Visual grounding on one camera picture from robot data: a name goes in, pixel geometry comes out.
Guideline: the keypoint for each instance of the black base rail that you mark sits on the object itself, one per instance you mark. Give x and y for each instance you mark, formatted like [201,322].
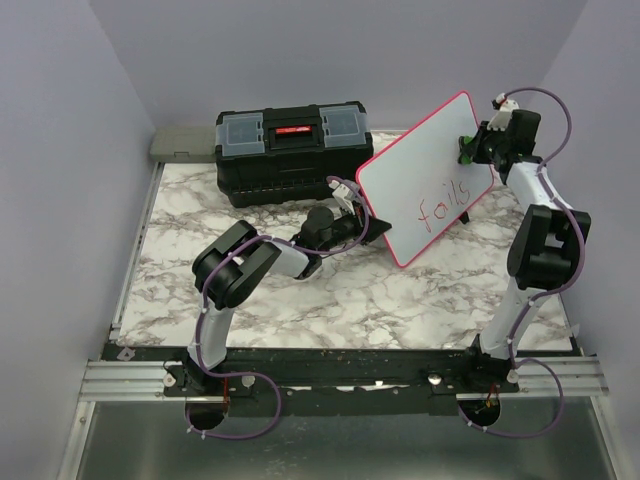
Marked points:
[258,383]

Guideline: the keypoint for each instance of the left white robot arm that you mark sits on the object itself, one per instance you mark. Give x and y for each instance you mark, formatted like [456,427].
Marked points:
[229,270]

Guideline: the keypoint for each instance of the pink framed whiteboard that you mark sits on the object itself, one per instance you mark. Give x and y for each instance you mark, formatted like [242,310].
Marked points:
[417,184]

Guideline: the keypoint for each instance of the grey plastic case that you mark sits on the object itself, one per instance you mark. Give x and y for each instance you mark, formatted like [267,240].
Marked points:
[183,144]

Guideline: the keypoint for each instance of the black plastic toolbox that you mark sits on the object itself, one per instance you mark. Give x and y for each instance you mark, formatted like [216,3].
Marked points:
[276,155]

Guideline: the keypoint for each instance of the aluminium extrusion frame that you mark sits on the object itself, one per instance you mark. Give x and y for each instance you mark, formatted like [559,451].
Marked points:
[110,392]

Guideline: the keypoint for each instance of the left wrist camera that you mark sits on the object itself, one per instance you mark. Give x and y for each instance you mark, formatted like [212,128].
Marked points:
[346,193]

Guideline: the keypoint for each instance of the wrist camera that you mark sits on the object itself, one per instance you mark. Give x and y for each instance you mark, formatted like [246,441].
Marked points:
[504,108]
[346,193]

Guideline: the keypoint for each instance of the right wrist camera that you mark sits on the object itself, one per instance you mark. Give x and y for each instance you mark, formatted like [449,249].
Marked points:
[504,108]

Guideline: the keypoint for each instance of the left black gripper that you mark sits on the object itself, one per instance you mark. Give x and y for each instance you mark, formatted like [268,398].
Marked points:
[375,229]

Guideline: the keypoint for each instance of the green whiteboard eraser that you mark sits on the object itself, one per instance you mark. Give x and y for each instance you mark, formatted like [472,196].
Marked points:
[466,150]

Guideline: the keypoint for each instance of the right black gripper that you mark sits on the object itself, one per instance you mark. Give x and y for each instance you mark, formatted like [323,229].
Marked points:
[482,134]

